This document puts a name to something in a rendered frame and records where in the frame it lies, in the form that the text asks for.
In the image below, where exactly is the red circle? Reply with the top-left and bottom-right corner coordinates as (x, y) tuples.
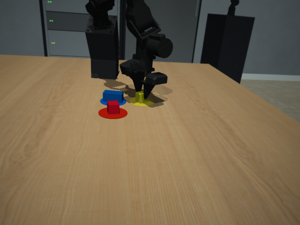
(98, 108), (128, 119)

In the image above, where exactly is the blue block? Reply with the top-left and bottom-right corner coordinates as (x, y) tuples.
(103, 90), (124, 103)

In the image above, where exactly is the red cube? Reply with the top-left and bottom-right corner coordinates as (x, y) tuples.
(107, 101), (120, 114)

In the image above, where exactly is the olive yellow cube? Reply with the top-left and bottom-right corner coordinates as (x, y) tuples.
(135, 91), (148, 104)

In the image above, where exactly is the yellow circle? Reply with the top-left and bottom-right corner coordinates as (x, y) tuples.
(129, 97), (154, 107)

